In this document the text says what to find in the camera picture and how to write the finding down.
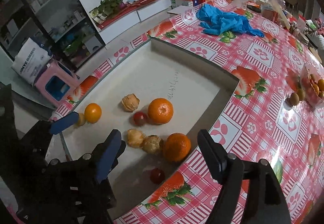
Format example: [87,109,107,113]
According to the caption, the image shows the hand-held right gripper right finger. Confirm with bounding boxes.
[198,130,291,224]

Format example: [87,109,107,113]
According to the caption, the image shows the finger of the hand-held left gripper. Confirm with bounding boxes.
[28,112,79,143]

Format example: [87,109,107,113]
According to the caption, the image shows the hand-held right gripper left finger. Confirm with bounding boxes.
[30,130,126,224]

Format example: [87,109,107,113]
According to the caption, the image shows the small orange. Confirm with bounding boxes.
[84,103,102,123]

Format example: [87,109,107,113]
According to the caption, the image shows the physalis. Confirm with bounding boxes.
[121,94,140,112]
[127,129,146,148]
[142,135,164,155]

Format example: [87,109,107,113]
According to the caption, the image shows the cherry tomato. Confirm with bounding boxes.
[133,111,148,126]
[150,168,165,184]

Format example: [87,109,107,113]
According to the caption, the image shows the large orange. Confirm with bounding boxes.
[147,98,174,125]

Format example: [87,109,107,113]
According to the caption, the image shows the shallow white cardboard tray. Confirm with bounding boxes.
[52,36,240,221]

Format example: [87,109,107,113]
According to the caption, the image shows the pink plastic stool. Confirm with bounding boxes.
[34,59,81,107]

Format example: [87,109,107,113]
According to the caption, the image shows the white printed sack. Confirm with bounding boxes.
[11,38,53,85]

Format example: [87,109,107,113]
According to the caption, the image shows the black glass door cabinet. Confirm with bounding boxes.
[0,0,105,72]

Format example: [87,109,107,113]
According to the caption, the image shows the clear glass bowl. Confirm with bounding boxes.
[301,62,324,108]

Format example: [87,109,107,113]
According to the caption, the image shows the green potted plant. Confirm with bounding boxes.
[90,0,128,20]

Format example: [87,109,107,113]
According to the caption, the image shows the white television console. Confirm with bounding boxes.
[97,0,175,44]

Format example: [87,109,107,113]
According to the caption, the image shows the blue disposable gloves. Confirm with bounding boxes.
[196,3,265,37]

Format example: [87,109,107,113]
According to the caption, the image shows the clear plastic bag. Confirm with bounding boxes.
[261,0,291,29]

